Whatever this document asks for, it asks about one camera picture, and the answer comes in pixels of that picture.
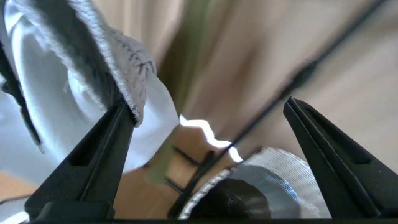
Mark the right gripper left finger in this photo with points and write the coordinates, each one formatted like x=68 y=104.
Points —
x=102 y=174

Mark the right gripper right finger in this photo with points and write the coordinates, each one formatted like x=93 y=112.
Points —
x=351 y=193

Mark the pale grey shorts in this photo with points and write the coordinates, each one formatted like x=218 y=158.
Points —
x=46 y=93

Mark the green printed shirt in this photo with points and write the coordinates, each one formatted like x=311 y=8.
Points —
x=186 y=46

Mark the white laundry basket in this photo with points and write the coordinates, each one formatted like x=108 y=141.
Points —
x=280 y=168

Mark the black clothes rack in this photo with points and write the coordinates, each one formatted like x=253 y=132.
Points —
x=298 y=79

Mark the beige curtain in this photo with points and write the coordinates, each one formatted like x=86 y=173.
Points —
x=248 y=46

